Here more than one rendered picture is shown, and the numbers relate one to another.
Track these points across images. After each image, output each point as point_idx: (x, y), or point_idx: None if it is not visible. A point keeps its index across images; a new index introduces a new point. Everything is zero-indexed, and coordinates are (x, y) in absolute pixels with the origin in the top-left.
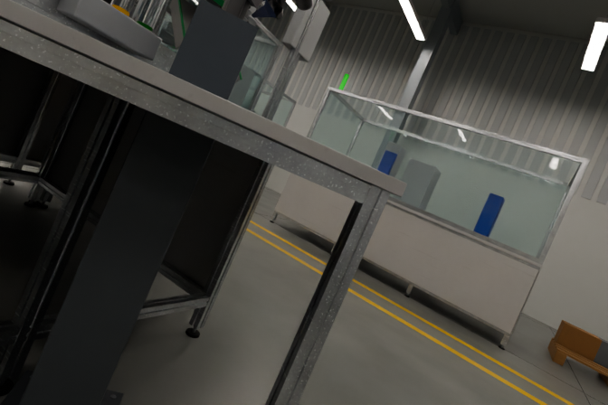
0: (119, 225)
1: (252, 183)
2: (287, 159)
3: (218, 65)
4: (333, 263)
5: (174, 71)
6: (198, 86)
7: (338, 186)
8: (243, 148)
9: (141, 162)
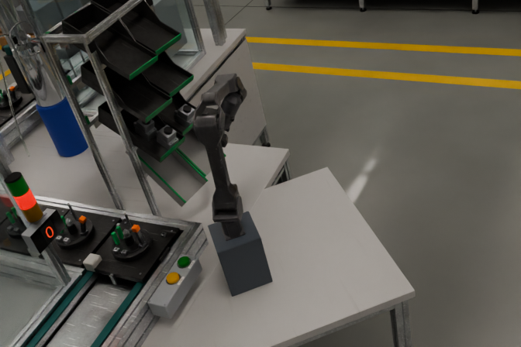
0: None
1: None
2: None
3: (253, 269)
4: (395, 332)
5: (232, 290)
6: (251, 285)
7: (376, 313)
8: (317, 337)
9: None
